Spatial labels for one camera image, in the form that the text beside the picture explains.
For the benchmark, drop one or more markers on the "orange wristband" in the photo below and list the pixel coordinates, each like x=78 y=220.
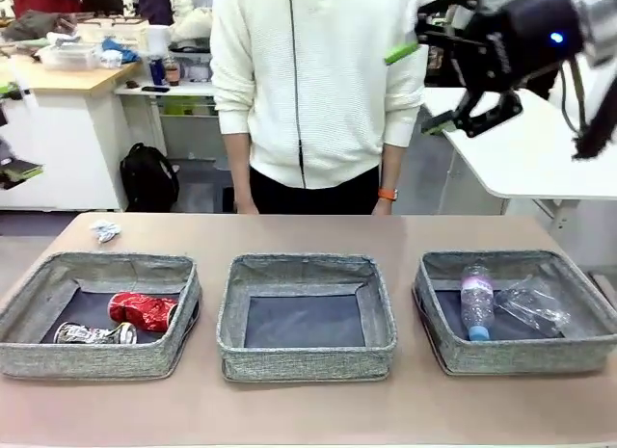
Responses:
x=385 y=193

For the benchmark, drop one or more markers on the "white plastic tray basket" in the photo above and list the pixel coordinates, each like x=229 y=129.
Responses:
x=65 y=58

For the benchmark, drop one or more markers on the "blue cloth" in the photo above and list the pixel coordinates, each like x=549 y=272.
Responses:
x=120 y=50

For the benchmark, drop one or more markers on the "tall blue can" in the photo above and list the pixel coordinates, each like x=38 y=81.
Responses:
x=155 y=71

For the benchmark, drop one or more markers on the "person's left forearm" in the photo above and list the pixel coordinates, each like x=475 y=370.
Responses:
x=391 y=166

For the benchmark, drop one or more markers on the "wooden top desk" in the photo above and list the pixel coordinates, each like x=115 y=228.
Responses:
x=72 y=79

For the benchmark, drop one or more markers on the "grey cloth pile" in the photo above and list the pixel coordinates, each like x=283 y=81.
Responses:
x=34 y=24

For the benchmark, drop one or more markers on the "crumpled white paper ball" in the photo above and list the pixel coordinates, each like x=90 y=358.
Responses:
x=106 y=231

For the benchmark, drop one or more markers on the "person's left hand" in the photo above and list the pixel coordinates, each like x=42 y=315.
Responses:
x=382 y=208

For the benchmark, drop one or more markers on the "white fluffy cloth pile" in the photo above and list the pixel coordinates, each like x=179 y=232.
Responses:
x=193 y=21

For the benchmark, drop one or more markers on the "grey fabric basket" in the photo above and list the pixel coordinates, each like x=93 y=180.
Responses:
x=308 y=361
x=506 y=359
x=29 y=356

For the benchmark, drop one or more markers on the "clear plastic wrap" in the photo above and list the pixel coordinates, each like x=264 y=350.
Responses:
x=530 y=306

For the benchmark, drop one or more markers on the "plastic bottle blue cap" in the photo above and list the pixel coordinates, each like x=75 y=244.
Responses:
x=477 y=303

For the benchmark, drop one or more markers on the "white slatted crate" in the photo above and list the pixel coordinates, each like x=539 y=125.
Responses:
x=113 y=31

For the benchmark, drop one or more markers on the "person's right hand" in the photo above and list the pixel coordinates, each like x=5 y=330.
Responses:
x=247 y=209

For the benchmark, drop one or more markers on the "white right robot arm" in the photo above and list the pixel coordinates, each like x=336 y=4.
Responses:
x=598 y=14

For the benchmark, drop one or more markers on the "black phone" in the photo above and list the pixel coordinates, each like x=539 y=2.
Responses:
x=154 y=88

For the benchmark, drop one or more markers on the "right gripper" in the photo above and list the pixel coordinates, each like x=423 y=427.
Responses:
x=525 y=38

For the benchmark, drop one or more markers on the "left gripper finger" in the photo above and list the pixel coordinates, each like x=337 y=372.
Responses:
x=19 y=174
x=10 y=90

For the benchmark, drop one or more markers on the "white side desk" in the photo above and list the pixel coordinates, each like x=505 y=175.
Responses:
x=193 y=87

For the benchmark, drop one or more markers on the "crushed red soda can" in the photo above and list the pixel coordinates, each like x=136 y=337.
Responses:
x=144 y=312

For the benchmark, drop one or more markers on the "white table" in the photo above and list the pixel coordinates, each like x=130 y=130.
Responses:
x=530 y=168

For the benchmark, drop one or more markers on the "white paper cup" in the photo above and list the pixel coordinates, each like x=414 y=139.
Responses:
x=156 y=38

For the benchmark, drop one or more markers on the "person in white sweater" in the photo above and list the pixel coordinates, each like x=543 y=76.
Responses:
x=337 y=106

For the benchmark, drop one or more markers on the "dark drink cup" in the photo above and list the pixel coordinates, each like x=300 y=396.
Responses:
x=171 y=74

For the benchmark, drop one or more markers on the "person's right forearm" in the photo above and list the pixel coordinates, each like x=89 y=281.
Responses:
x=238 y=168

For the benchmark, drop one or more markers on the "black backpack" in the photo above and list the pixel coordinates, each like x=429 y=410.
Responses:
x=147 y=178

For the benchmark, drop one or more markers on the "crushed black Pepsi can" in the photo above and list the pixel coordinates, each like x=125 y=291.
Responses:
x=91 y=333

